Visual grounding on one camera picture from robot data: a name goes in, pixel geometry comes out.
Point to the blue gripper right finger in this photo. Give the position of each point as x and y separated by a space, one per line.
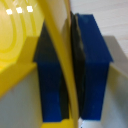
95 66

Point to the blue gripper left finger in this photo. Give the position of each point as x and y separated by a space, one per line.
50 90

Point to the yellow bowl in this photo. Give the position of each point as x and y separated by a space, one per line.
20 33

